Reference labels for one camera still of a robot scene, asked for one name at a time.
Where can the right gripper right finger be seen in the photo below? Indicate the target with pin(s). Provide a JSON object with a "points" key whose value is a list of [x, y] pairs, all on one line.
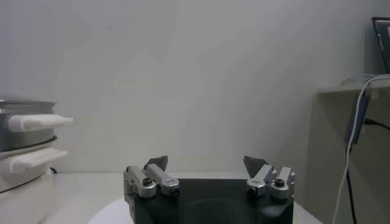
{"points": [[265, 179]]}

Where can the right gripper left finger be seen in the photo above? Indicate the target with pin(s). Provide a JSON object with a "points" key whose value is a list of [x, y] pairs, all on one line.
{"points": [[158, 178]]}

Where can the steel steamer basket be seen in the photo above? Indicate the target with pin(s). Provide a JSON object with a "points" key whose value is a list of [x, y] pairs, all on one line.
{"points": [[27, 134]]}

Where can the white oval plate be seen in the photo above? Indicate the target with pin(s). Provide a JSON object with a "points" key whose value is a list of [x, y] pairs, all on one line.
{"points": [[112, 213]]}

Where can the white cabinet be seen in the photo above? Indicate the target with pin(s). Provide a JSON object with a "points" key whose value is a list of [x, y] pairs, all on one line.
{"points": [[371, 182]]}

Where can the white electric cooker base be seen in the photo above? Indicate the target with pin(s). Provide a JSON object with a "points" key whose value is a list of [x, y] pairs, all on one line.
{"points": [[24, 194]]}

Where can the black laptop screen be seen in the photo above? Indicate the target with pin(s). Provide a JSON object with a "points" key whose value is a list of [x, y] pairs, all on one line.
{"points": [[384, 42]]}

